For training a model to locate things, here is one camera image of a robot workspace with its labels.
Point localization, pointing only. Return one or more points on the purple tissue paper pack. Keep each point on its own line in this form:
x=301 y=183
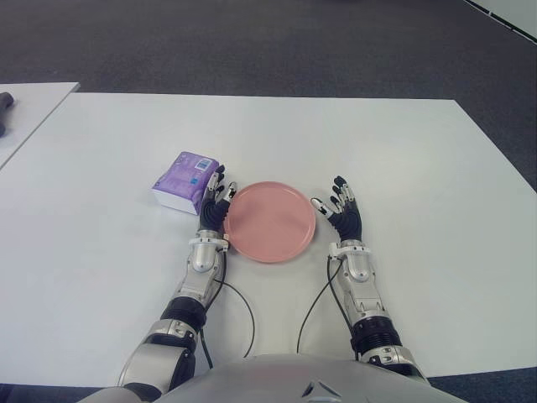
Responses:
x=182 y=184

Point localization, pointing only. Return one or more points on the black object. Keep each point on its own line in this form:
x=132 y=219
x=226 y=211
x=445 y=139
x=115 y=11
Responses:
x=5 y=101

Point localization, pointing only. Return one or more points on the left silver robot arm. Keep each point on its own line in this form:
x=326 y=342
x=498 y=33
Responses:
x=197 y=268

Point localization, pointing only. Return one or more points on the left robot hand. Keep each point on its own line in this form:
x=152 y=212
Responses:
x=212 y=214

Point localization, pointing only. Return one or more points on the grey robot torso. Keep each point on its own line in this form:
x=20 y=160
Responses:
x=268 y=382

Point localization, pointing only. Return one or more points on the white side table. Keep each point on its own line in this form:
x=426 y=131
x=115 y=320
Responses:
x=38 y=109

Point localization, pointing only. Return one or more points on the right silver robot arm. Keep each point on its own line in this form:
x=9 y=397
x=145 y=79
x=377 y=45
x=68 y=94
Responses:
x=365 y=285

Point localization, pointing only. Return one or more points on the pink round plate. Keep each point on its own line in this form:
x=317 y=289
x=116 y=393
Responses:
x=270 y=222

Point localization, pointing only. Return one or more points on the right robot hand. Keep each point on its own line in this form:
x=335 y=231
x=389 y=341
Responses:
x=346 y=218

